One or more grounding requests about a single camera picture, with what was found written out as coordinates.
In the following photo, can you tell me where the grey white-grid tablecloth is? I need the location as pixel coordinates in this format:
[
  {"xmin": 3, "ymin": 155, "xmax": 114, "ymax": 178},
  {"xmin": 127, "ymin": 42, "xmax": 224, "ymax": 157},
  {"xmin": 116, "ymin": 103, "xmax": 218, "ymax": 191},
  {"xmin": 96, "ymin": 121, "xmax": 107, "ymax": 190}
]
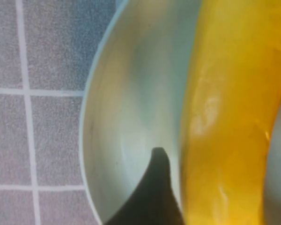
[{"xmin": 0, "ymin": 0, "xmax": 129, "ymax": 225}]

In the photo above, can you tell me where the yellow plastic banana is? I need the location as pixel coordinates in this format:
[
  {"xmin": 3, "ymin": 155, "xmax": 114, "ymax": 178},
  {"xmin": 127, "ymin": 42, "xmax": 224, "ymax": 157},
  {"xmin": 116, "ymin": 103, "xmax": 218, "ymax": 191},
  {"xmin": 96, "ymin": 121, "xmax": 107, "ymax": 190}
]
[{"xmin": 177, "ymin": 0, "xmax": 281, "ymax": 225}]

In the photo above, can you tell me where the pale green round plate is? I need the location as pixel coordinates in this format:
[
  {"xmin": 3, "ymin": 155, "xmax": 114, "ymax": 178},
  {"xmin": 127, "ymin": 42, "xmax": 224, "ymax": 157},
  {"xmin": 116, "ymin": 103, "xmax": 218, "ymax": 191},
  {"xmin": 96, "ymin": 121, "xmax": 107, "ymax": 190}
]
[{"xmin": 79, "ymin": 0, "xmax": 281, "ymax": 225}]

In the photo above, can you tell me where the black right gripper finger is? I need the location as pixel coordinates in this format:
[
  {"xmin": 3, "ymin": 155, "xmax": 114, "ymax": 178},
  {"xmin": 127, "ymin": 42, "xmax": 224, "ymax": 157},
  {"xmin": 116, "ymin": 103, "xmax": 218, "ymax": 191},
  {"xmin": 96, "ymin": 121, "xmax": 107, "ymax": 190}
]
[{"xmin": 105, "ymin": 147, "xmax": 186, "ymax": 225}]

